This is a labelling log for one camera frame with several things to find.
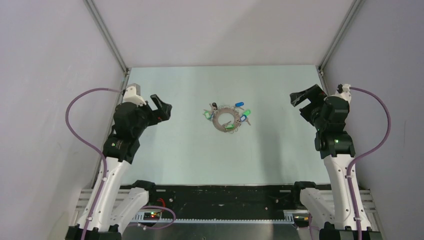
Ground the metal disc keyring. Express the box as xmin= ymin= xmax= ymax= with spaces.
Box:
xmin=203 ymin=102 xmax=252 ymax=134

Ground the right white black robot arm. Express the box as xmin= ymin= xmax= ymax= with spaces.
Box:
xmin=289 ymin=84 xmax=372 ymax=240

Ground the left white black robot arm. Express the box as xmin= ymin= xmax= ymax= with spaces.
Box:
xmin=65 ymin=94 xmax=172 ymax=240

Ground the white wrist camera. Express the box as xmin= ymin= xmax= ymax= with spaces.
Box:
xmin=123 ymin=83 xmax=147 ymax=106
xmin=334 ymin=84 xmax=352 ymax=103

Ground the grey slotted cable duct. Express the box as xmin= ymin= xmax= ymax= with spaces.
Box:
xmin=130 ymin=212 xmax=295 ymax=225

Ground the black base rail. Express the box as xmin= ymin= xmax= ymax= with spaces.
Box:
xmin=119 ymin=184 xmax=332 ymax=221

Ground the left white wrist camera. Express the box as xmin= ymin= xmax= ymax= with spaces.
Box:
xmin=123 ymin=83 xmax=147 ymax=106

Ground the left aluminium frame post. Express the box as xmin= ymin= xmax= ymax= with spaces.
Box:
xmin=83 ymin=0 xmax=129 ymax=76

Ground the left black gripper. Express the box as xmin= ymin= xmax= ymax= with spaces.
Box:
xmin=132 ymin=94 xmax=172 ymax=137

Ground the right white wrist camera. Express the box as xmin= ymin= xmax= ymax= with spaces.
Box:
xmin=334 ymin=84 xmax=352 ymax=103

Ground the aluminium frame post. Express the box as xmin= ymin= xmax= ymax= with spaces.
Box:
xmin=317 ymin=0 xmax=365 ymax=76
xmin=83 ymin=0 xmax=129 ymax=76

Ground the right aluminium frame post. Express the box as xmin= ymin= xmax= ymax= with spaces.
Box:
xmin=317 ymin=0 xmax=365 ymax=76

